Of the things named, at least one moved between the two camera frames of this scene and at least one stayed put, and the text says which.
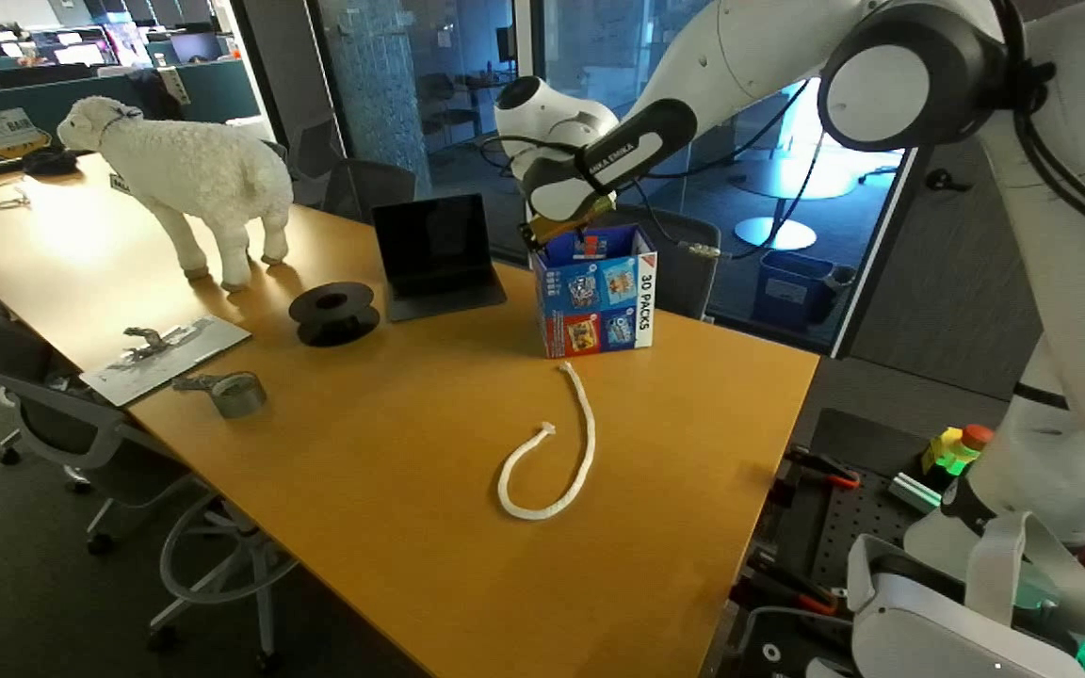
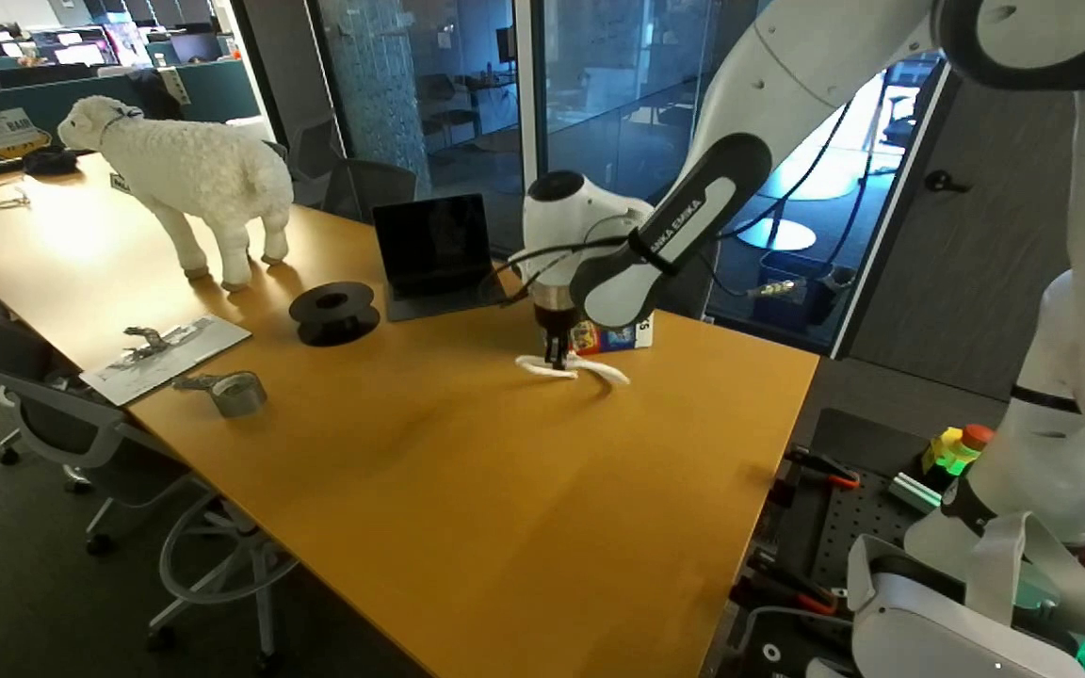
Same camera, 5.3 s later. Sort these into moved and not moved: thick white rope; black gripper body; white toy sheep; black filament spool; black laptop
Moved: thick white rope; black gripper body
Not moved: black laptop; white toy sheep; black filament spool
